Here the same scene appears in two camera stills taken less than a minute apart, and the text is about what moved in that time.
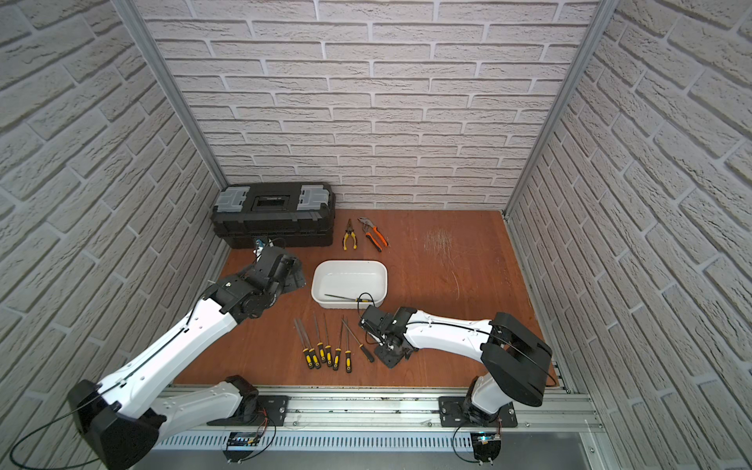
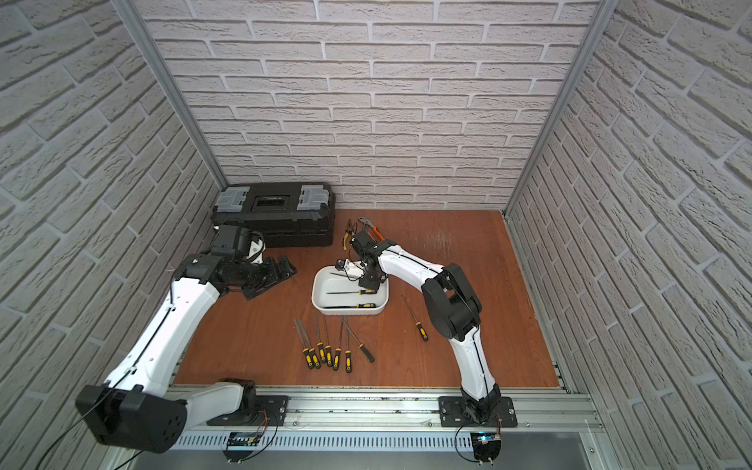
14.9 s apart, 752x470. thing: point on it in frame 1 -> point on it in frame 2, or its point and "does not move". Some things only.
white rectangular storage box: x=350 y=284 does not move
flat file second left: x=314 y=357 does not move
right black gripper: x=386 y=360 -> x=364 y=282
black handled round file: x=361 y=346 does not move
